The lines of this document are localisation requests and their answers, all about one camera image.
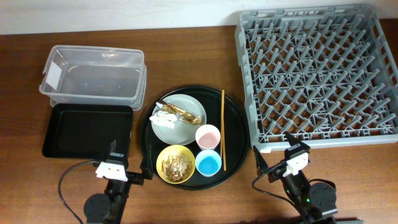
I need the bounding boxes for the wooden chopstick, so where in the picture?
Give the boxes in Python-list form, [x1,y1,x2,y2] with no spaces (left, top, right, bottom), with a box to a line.
[220,90,224,158]
[221,90,226,171]

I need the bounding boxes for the wooden chopstick right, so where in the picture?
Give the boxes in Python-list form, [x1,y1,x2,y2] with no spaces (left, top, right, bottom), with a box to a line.
[221,90,226,171]

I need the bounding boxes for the grey plate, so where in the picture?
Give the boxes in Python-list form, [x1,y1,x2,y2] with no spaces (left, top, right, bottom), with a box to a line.
[151,94,206,145]

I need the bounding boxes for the food scraps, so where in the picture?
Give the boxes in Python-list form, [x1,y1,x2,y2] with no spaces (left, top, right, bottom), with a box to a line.
[162,153,193,182]

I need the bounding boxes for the yellow bowl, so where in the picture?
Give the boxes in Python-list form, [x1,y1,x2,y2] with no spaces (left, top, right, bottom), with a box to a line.
[156,145,195,184]

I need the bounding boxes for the blue cup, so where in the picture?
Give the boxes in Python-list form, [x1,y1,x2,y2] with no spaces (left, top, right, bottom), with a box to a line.
[195,150,222,177]

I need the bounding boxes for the clear plastic bin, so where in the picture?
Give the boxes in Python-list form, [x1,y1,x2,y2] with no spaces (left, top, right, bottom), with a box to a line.
[39,45,147,110]

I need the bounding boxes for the white tissue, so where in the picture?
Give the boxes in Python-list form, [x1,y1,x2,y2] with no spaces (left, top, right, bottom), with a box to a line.
[149,110,177,129]

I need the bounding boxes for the wooden chopstick left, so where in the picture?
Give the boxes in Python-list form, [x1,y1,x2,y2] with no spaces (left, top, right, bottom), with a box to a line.
[220,90,224,158]

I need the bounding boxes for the grey dishwasher rack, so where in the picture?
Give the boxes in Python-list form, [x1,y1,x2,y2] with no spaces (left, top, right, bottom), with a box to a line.
[235,4,397,153]

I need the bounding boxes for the gold snack wrapper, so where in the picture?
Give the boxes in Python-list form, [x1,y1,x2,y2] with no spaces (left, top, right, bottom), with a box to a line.
[156,100,201,125]

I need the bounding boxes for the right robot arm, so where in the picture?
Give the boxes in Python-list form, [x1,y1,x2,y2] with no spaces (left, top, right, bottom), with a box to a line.
[252,132,338,223]

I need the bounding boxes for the black rectangular tray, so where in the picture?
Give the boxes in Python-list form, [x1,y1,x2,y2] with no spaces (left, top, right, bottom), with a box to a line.
[42,103,133,159]

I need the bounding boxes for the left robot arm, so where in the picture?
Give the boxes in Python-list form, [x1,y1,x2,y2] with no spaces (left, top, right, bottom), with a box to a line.
[83,140,154,224]

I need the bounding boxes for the pink cup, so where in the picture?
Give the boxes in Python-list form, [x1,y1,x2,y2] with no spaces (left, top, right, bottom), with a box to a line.
[195,124,221,150]

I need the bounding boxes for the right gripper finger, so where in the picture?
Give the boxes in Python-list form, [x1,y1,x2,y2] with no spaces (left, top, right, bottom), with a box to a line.
[252,146,269,176]
[284,131,303,150]

